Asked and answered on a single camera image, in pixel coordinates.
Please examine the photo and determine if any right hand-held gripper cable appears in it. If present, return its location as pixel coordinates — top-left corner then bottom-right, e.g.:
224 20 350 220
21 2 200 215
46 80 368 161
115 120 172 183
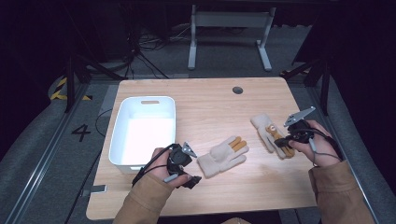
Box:
306 128 344 168

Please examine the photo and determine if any thin black floor cable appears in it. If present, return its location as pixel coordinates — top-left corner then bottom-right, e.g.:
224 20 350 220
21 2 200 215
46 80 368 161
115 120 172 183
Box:
64 107 114 224

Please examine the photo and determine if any black metal stand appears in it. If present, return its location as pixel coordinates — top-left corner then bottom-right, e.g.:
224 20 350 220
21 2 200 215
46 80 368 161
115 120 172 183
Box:
64 52 126 114
279 58 332 117

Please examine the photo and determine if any left hand-held gripper cable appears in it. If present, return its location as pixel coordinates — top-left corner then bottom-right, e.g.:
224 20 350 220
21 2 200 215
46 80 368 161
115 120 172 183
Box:
131 143 179 188

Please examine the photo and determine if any bundle of floor cables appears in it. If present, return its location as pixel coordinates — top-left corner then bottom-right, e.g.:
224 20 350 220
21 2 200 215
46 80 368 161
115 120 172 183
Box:
136 23 191 52

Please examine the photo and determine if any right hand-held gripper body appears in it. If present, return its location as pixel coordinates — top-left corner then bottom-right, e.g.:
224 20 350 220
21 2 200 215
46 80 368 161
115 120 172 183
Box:
283 105 317 144

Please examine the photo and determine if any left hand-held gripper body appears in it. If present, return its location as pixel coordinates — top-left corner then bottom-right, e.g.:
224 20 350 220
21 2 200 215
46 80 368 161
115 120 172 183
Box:
166 141 199 176

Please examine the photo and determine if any plain beige knit glove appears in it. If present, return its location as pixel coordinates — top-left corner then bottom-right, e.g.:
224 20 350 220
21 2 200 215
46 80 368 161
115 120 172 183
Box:
196 135 250 179

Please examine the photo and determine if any person's right hand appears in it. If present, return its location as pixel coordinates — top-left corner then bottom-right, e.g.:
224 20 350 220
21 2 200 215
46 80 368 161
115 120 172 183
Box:
289 120 343 168

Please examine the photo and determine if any beige glove with bear patch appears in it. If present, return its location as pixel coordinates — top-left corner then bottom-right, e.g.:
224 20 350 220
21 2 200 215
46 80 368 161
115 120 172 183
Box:
250 113 296 160

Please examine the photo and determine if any white plastic bin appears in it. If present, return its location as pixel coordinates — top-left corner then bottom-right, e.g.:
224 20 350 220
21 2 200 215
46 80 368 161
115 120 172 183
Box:
107 95 177 175

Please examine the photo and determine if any person's left hand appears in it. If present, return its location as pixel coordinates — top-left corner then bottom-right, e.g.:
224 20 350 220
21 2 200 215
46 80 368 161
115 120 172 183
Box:
150 147 192 189

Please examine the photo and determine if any grey metal floor rail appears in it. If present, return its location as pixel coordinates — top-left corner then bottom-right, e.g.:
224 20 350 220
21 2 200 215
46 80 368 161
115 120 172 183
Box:
305 83 381 224
2 82 92 224

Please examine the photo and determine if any grey metal table frame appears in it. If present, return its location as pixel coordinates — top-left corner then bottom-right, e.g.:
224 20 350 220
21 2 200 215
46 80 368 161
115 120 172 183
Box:
187 4 277 72

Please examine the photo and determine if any hand-held gripper cable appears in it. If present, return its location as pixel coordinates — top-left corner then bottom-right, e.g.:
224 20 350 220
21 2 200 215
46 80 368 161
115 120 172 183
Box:
131 143 179 188
306 128 344 168

